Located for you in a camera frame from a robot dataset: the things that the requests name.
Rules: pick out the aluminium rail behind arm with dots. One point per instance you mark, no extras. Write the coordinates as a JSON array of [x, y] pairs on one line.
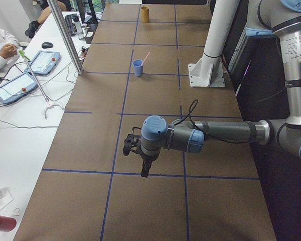
[[241, 58]]

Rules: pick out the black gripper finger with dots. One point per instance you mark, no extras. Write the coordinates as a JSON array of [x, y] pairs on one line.
[[146, 168]]

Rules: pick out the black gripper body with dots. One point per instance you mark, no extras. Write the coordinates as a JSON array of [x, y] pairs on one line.
[[147, 158]]

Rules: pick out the long metal grabber stick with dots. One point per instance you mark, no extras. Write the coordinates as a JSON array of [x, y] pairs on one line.
[[50, 103]]

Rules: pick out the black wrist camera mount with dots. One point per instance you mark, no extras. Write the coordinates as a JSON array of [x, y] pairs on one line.
[[132, 143]]

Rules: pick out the black keyboard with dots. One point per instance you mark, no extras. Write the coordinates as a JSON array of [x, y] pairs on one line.
[[70, 25]]

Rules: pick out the near teach pendant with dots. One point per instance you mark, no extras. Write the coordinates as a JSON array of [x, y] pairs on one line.
[[17, 88]]

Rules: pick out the black computer mouse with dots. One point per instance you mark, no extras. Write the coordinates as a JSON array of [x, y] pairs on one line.
[[46, 45]]

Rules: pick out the aluminium frame post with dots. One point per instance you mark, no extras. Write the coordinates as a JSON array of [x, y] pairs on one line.
[[61, 24]]

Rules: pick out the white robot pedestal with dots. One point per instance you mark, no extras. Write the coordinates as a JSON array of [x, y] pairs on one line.
[[208, 71]]

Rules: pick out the yellow cup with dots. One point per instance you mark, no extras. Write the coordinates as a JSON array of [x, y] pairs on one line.
[[144, 10]]

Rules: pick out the far teach pendant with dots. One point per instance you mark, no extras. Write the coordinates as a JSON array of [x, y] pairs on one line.
[[44, 62]]

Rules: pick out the blue paper cup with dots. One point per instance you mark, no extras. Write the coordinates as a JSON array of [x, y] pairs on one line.
[[138, 67]]

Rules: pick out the teach pendant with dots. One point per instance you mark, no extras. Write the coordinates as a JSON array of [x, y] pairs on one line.
[[17, 88], [44, 62]]

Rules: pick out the person's hand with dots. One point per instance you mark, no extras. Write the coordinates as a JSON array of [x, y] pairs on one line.
[[8, 51]]

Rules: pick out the red cylinder bottle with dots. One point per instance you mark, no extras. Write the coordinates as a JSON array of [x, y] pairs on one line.
[[7, 223]]

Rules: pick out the brown paper table cover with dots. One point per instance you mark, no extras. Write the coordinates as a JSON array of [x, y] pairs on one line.
[[89, 190]]

